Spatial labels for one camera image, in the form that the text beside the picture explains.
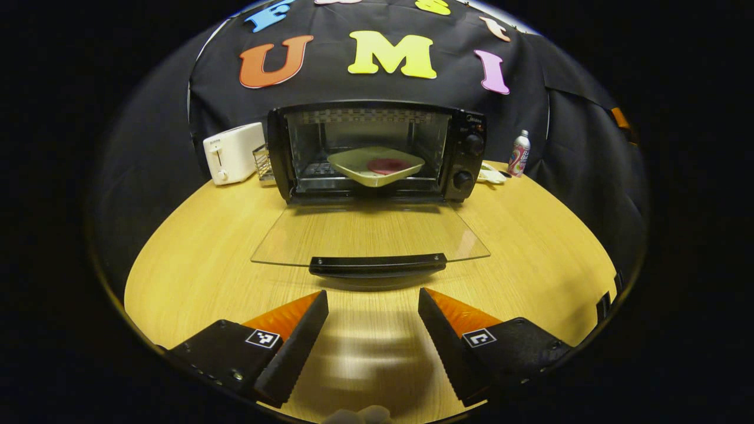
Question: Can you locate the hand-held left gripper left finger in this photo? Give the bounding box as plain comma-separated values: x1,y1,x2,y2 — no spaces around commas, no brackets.
168,290,329,408

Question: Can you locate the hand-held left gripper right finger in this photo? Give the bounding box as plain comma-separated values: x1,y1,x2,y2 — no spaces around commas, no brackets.
418,287,572,407

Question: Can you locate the black electric oven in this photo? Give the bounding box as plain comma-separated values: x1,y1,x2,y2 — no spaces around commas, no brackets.
250,100,491,279

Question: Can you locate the pink ham slice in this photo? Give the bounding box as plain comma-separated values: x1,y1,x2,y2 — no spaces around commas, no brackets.
367,157,413,175

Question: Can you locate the white square plate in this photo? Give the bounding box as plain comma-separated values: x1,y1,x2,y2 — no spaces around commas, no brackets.
327,146,426,188

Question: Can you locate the white toaster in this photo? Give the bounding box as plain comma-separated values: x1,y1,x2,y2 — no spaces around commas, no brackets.
203,122,267,186

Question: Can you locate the small wire rack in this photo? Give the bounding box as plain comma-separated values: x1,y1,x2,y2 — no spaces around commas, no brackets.
253,144,276,182

